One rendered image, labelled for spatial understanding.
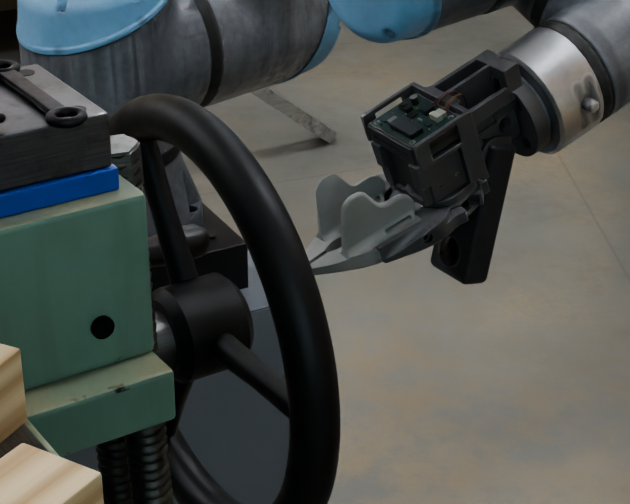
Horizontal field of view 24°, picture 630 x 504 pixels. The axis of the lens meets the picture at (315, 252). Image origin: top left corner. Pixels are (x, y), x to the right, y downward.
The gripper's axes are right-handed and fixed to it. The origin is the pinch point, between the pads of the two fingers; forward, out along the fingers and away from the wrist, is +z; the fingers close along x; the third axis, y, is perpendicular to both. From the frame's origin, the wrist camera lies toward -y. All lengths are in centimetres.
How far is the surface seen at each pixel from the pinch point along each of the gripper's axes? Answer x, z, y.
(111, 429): 23.7, 22.5, 18.2
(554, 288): -94, -78, -111
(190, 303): 12.3, 13.2, 13.4
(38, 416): 23.6, 25.3, 21.4
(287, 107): -175, -74, -100
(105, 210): 21.5, 17.5, 27.8
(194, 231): 0.0, 7.7, 9.0
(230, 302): 12.9, 11.1, 12.2
